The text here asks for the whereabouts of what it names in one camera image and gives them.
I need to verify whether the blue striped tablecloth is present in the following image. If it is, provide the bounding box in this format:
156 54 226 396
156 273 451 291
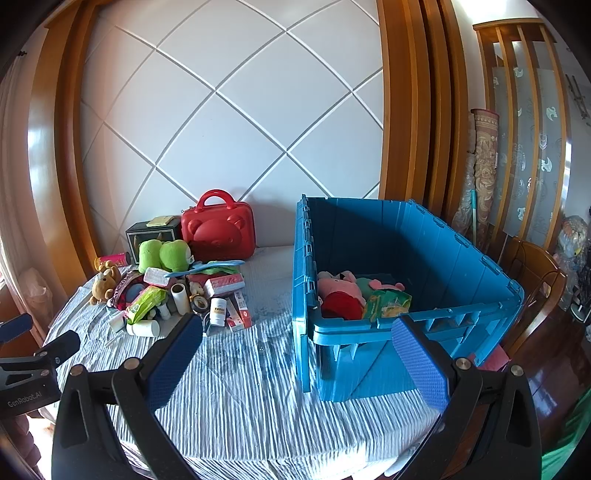
44 244 462 480

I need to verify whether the wooden slat partition screen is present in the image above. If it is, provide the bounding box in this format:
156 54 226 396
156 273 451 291
473 21 573 250

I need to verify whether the wooden chair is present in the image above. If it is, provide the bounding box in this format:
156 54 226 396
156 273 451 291
501 236 568 361

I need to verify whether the green cloth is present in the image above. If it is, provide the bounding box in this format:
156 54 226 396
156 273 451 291
541 406 591 480

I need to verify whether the brown bear plush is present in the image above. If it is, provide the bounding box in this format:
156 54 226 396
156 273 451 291
89 260 123 305

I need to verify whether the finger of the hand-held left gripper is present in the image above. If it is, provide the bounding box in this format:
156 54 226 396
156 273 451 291
0 330 81 388
0 314 29 344

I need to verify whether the pink pig plush red dress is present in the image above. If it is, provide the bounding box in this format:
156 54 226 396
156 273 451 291
317 271 368 320

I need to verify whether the clear plastic bag of items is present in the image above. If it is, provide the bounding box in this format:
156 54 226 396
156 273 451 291
554 215 591 296

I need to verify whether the green wet wipes pack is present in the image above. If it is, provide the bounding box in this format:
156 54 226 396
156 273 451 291
126 286 168 324
362 291 413 321

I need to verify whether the pink cylindrical can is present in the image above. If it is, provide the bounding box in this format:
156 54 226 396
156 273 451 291
95 252 133 268

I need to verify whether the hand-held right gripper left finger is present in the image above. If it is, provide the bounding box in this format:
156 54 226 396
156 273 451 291
51 314 204 480

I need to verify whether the pink flower tissue pack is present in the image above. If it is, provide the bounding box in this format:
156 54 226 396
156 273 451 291
203 273 245 298

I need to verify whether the translucent plastic bag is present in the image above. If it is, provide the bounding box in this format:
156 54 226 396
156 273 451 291
18 265 51 324

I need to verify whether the rolled patterned carpet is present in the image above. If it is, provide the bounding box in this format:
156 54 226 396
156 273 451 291
471 108 502 241

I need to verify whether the white paper roll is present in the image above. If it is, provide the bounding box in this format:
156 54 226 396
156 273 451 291
171 282 191 315

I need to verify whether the red bear suitcase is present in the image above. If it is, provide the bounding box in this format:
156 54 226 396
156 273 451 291
181 189 256 264

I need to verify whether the plastic wrapped rolled carpet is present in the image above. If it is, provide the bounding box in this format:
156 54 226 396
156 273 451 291
451 152 476 241

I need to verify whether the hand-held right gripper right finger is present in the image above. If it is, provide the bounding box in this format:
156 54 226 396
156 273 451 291
392 315 542 480

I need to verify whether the pink flat item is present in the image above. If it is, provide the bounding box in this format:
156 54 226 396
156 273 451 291
475 344 509 372

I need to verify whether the pink green plush toy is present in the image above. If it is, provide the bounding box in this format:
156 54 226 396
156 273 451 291
360 276 406 293

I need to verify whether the black gift box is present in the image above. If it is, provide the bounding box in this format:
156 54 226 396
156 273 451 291
126 215 183 265

